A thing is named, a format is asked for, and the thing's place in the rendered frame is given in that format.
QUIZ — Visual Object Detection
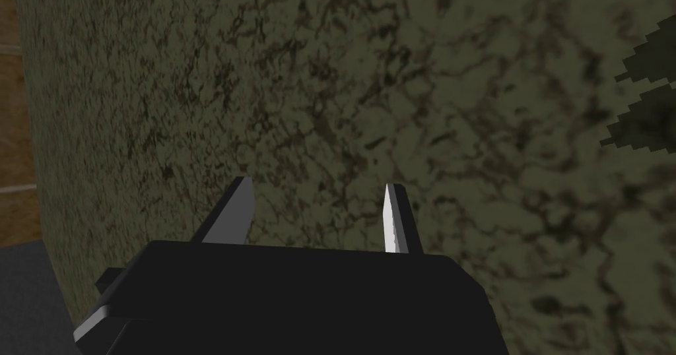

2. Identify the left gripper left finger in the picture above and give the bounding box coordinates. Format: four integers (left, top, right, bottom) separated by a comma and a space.
190, 176, 257, 245

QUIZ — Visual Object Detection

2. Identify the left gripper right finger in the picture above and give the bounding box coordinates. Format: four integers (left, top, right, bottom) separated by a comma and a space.
382, 183, 424, 255

